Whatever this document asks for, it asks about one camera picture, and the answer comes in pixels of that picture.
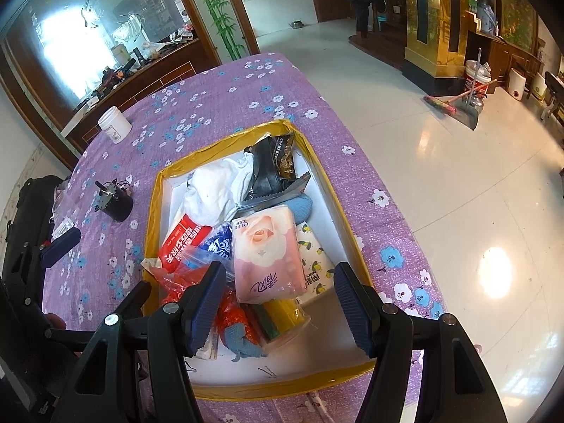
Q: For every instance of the purple floral tablecloth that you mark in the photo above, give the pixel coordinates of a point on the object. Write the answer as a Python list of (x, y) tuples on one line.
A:
[(264, 92)]

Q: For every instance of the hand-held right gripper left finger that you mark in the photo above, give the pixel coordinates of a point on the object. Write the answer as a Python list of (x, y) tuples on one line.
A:
[(207, 308)]

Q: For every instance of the grey dustpan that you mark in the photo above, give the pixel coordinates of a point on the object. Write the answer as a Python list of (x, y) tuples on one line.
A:
[(468, 116)]

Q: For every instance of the bamboo print glass panel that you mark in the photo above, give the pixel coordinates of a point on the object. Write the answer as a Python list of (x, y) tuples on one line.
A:
[(216, 17)]

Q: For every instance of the white round appliance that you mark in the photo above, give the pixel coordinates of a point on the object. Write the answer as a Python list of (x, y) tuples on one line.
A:
[(537, 86), (516, 84)]

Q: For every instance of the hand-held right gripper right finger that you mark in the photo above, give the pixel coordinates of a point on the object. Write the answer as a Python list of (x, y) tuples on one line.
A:
[(354, 313)]

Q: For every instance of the yellow-taped white box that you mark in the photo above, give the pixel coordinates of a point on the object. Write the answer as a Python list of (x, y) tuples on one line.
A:
[(308, 352)]

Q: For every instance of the clear plastic packet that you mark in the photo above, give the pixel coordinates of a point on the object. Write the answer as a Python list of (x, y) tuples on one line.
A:
[(61, 227)]

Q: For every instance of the white plastic jar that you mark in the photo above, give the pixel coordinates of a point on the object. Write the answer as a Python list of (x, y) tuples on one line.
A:
[(114, 125)]

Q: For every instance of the blue knit cloth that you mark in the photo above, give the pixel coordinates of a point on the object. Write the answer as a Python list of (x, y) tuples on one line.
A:
[(242, 341)]

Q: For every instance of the wooden mirror cabinet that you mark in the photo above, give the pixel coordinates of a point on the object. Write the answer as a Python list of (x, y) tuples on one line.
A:
[(167, 75)]

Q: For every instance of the lemon print tissue pack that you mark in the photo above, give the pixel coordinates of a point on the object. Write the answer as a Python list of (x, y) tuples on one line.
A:
[(317, 268)]

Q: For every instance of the broom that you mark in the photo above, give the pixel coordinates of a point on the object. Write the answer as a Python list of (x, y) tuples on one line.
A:
[(440, 105)]

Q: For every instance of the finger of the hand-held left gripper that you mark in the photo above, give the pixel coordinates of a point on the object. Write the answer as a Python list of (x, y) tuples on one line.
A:
[(61, 246), (134, 302)]

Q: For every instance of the large water bottle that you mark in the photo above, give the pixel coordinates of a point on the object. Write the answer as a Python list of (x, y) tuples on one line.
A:
[(487, 17)]

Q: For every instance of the red plastic bag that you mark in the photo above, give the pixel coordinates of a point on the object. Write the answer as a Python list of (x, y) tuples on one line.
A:
[(233, 317)]

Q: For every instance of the blue tissue pack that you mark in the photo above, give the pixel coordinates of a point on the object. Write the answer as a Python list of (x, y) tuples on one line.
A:
[(218, 244)]

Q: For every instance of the pink rose tissue pack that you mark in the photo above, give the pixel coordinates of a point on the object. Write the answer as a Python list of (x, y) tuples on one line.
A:
[(268, 251)]

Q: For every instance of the blue towel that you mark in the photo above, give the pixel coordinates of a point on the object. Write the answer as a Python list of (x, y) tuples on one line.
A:
[(302, 209)]

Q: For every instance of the gold pillar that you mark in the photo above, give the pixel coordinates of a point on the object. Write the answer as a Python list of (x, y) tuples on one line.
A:
[(436, 31)]

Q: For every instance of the black packaging bag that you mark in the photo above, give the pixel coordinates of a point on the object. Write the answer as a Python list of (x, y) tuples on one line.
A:
[(268, 172)]

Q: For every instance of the wooden stair platform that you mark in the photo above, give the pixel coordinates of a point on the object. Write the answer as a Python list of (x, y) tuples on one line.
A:
[(379, 48)]

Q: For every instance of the black sofa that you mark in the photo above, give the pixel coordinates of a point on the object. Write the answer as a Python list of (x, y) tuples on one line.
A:
[(31, 211)]

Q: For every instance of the person's left hand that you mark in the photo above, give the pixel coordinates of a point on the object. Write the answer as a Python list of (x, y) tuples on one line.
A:
[(55, 321)]

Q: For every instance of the colourful sponge cloth pack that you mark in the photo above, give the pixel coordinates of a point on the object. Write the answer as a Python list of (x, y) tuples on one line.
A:
[(286, 317)]

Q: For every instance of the black chair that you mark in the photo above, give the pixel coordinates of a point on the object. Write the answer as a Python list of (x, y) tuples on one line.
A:
[(554, 92)]

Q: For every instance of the wooden sideboard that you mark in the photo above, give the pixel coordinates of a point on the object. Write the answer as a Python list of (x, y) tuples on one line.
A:
[(502, 57)]

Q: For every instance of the red label tissue pack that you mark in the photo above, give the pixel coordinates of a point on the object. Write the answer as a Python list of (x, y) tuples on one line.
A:
[(180, 242)]

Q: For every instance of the red and white bucket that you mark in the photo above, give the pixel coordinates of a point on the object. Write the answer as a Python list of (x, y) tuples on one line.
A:
[(473, 81)]

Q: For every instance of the white plastic wrapper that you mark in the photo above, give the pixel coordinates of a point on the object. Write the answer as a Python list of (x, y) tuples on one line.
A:
[(152, 266)]

